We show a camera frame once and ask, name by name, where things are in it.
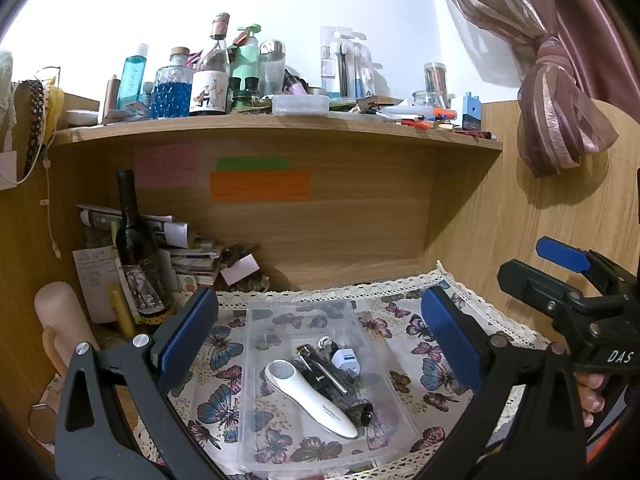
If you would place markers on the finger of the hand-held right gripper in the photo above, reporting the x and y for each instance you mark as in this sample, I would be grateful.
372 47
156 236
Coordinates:
562 255
530 282

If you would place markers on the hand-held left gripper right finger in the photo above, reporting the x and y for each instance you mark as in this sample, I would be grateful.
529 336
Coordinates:
450 335

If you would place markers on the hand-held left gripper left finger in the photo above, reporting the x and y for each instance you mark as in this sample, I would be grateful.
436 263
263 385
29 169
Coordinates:
185 330

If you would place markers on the white plug adapter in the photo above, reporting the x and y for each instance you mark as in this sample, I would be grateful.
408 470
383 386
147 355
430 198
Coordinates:
346 360

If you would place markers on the black silver corkscrew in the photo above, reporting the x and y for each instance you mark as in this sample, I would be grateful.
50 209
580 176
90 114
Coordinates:
322 370

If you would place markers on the white handheld massager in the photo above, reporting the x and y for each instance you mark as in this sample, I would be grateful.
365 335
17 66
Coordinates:
310 400

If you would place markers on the clear plastic storage box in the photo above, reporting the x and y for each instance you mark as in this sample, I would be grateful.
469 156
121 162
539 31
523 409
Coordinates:
300 455

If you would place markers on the person's right hand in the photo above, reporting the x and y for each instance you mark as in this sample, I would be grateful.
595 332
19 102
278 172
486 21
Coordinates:
592 400

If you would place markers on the fruit sticker sheet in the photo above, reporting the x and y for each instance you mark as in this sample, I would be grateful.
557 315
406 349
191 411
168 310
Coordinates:
187 282

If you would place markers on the butterfly print lace cloth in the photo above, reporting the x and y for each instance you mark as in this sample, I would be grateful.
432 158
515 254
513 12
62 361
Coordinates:
395 325

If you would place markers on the yellow lip balm tube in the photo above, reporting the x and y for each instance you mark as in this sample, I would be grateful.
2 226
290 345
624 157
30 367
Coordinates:
121 310

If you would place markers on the pale pink folded card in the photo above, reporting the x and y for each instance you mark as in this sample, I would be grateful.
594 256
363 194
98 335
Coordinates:
240 270

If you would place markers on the dark wine bottle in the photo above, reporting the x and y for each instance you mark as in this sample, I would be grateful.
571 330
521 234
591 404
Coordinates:
137 255

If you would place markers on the pile of bottle caps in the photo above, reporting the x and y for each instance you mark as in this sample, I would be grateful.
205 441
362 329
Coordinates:
265 284

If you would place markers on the brown metal clip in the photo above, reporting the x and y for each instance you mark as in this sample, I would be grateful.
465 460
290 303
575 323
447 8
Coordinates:
240 252

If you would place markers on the handwritten white note paper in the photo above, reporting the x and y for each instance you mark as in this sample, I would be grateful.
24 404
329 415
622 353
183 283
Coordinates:
95 285

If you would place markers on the beige rounded cylinder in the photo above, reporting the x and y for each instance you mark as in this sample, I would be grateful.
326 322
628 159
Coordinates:
60 320

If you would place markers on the rolled printed papers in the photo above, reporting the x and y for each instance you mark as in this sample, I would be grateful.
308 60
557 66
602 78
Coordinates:
102 217

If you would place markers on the orange sticky note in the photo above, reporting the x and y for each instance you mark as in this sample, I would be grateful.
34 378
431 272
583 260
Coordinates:
260 186

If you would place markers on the pink sticky note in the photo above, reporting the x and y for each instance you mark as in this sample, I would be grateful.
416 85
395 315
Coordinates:
165 165

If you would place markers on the blue and white block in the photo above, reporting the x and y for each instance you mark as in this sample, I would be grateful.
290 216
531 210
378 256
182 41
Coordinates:
471 110

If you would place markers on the green sticky note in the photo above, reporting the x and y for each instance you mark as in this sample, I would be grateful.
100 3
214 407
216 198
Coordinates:
252 164

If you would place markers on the pile of pens and markers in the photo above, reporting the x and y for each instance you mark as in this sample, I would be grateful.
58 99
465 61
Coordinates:
430 120

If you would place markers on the striped mauve curtain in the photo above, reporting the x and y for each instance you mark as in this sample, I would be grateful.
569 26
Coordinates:
560 50

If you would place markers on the glass jar of pens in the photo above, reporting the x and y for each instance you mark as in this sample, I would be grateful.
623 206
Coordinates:
435 82

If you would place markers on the wooden shelf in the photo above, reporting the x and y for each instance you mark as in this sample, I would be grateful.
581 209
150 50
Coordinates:
275 127

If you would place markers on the glass bottle with blue beads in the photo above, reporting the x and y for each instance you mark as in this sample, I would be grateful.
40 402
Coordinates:
172 92

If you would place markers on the clear bottle with cartoon label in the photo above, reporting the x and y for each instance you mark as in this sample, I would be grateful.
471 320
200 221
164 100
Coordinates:
210 90

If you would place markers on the brown cardboard roll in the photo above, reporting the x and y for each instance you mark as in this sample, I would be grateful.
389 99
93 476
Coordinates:
111 100

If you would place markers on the small clear lidded container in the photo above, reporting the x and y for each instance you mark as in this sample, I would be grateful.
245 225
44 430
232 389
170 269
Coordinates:
300 104

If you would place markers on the black beaded headband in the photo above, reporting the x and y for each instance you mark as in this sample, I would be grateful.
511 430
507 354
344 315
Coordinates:
34 125

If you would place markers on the blue mouthwash bottle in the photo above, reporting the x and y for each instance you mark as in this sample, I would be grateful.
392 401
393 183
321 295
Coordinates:
132 80

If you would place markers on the clear shaker with silver lid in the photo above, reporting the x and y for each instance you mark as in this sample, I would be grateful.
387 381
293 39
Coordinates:
272 70

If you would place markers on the green pump bottle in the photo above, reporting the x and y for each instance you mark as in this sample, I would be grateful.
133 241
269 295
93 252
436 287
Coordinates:
246 57

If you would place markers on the packaged toothbrush heads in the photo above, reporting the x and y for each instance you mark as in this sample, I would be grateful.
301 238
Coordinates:
345 65

